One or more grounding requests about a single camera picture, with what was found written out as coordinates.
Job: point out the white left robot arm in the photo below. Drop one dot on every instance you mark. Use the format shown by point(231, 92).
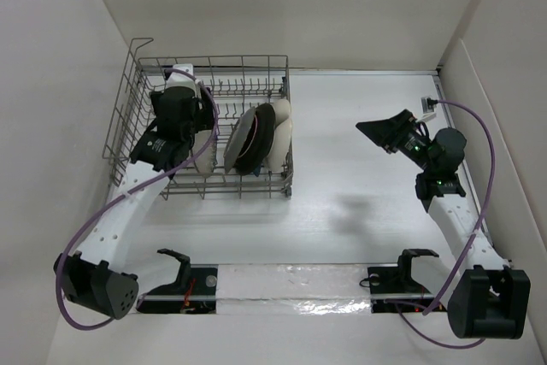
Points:
point(92, 271)

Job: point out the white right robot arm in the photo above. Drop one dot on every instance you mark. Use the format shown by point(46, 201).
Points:
point(483, 296)

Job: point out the grey wire dish rack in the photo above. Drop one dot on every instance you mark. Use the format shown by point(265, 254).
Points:
point(237, 83)

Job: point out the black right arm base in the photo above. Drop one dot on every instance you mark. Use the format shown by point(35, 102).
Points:
point(408, 286)

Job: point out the cream divided plate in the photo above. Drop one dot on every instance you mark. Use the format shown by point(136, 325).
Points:
point(282, 136)

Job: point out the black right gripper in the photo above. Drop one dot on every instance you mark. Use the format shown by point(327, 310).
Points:
point(390, 132)

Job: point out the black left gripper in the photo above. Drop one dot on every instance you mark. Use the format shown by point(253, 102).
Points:
point(202, 109)

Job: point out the speckled beige round plate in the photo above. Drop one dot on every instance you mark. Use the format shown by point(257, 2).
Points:
point(205, 164)

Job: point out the grey plate with gold tree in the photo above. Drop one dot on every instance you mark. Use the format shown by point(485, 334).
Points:
point(240, 141)

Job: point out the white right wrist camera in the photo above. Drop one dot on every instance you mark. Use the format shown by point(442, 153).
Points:
point(428, 105)

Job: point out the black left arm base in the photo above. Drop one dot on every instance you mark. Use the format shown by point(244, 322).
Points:
point(180, 288)

